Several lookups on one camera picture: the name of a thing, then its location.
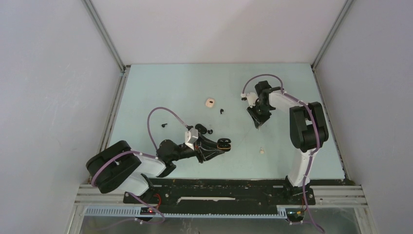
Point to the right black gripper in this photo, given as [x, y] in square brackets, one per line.
[258, 119]

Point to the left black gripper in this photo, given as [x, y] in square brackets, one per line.
[201, 150]

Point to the black charging case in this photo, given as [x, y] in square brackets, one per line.
[201, 128]
[224, 144]

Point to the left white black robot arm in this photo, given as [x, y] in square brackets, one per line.
[121, 168]

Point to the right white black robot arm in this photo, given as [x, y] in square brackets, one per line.
[307, 125]

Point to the black closed charging case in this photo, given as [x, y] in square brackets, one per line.
[201, 128]

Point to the beige earbud charging case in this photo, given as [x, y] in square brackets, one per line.
[210, 103]

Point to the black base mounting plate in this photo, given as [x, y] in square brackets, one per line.
[225, 196]

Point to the left controller board red led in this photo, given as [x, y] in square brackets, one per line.
[147, 211]

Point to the right controller board green led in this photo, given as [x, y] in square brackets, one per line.
[295, 213]

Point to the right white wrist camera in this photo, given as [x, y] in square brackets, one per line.
[251, 98]

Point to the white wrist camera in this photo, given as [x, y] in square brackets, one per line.
[191, 137]
[251, 98]

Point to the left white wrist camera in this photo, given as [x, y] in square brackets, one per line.
[191, 137]

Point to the left aluminium corner post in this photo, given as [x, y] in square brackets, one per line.
[94, 15]

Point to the aluminium frame rail front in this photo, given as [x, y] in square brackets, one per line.
[336, 196]

